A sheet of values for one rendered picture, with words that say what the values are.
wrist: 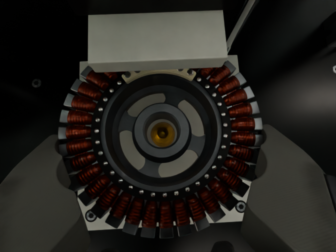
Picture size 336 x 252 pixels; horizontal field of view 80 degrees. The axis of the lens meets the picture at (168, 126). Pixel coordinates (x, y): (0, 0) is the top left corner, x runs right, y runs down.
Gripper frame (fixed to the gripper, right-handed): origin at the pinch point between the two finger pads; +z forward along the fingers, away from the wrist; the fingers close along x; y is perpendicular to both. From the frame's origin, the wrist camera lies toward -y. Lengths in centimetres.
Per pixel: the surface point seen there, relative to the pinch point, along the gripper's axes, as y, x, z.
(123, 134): 3.1, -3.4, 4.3
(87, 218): 8.5, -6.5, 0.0
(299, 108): 2.3, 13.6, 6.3
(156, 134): 1.8, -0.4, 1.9
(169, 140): 2.4, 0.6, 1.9
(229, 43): -3.8, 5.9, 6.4
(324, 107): 2.3, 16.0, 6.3
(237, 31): -4.9, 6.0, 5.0
